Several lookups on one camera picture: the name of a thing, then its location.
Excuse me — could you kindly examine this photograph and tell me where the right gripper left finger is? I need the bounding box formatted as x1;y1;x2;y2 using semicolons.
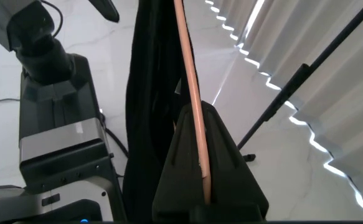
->
152;102;206;215

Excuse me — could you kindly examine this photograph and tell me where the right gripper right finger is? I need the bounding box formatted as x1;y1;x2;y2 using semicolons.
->
201;101;269;215

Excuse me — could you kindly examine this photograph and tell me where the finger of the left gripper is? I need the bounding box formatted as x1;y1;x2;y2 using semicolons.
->
87;0;121;24

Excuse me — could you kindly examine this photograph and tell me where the black t-shirt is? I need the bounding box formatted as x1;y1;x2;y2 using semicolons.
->
121;0;200;222

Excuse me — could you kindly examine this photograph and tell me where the pink clothes hanger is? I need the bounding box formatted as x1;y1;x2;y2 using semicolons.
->
172;0;213;205

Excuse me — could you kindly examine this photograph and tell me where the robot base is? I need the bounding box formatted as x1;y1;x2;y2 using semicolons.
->
0;53;129;222

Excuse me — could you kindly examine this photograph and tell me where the black clothes rack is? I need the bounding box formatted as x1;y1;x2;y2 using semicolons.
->
236;0;363;163

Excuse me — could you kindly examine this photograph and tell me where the white curtain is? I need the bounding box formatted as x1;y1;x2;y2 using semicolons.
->
204;0;363;218

